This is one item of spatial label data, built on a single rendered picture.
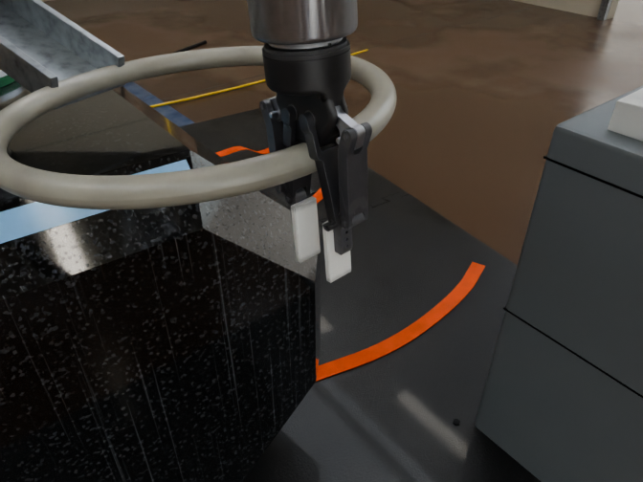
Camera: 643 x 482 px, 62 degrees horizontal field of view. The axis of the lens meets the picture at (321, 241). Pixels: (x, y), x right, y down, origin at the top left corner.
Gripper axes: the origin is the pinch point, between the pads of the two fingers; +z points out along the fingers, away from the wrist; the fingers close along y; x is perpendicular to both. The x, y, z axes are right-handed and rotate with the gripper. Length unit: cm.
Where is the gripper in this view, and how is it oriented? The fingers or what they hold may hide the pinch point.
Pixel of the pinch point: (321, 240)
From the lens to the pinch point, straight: 56.4
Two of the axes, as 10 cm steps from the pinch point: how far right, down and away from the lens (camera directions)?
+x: -7.7, 3.9, -5.1
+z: 0.7, 8.4, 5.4
